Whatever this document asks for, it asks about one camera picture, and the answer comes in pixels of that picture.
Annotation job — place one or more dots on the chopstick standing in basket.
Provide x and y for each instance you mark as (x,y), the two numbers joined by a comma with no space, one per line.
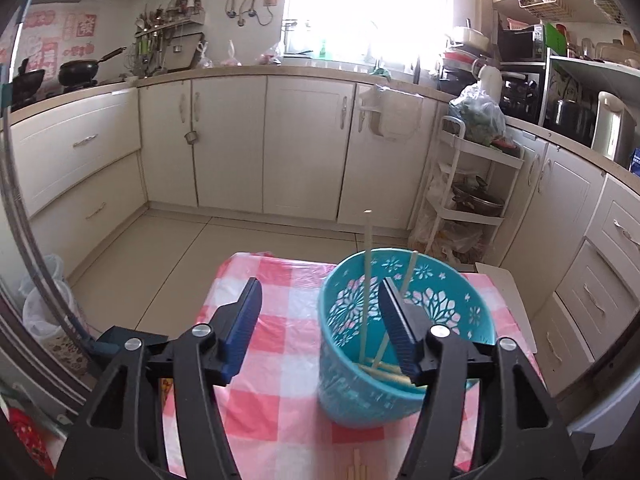
(366,286)

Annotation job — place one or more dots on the white electric kettle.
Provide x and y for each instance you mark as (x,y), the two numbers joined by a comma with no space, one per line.
(489,78)

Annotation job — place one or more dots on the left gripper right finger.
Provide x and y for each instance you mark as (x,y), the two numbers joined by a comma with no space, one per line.
(519,431)

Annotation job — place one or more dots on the green plastic bag of vegetables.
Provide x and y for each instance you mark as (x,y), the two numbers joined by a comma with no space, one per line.
(483,119)

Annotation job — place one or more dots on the chopstick lying in basket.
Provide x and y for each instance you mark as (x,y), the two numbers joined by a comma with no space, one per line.
(384,372)

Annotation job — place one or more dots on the white door-hung trash bin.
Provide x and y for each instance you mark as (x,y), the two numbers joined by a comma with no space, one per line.
(395,114)

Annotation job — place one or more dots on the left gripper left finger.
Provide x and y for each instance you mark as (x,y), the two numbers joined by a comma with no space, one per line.
(119,433)

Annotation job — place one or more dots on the black microwave oven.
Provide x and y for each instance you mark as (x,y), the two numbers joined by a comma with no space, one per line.
(523,62)

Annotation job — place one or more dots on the utensil rack on wall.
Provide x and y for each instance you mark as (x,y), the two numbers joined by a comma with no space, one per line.
(167,38)

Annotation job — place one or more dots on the red floral cloth bag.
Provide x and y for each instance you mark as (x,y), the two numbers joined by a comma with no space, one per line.
(29,435)

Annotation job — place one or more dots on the black frying pan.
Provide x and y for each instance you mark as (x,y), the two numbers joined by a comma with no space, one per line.
(77,72)

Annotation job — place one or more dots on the white tiered storage cart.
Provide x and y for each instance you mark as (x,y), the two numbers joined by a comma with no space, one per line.
(455,236)

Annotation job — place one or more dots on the teal perforated plastic basket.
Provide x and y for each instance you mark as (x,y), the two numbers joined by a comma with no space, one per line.
(352,329)

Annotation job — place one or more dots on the dark pot on cart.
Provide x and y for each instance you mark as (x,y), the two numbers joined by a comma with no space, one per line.
(472,196)

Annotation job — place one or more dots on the white kitchen base cabinets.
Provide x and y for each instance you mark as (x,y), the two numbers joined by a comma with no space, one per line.
(143,192)

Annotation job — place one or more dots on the black wok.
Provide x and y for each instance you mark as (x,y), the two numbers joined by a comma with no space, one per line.
(25,85)

